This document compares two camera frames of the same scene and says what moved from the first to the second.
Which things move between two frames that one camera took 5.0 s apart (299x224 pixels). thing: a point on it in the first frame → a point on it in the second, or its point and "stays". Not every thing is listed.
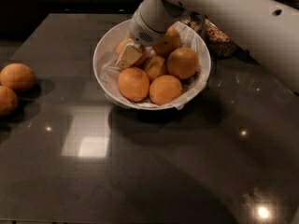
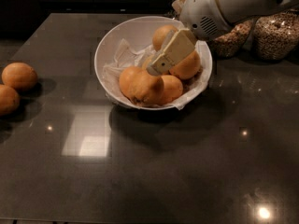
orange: [164, 89] stays
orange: [8, 101] stays
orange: [123, 45] → [140, 86]
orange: [183, 63] stays
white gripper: [141, 31] → [199, 14]
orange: [18, 77] stays
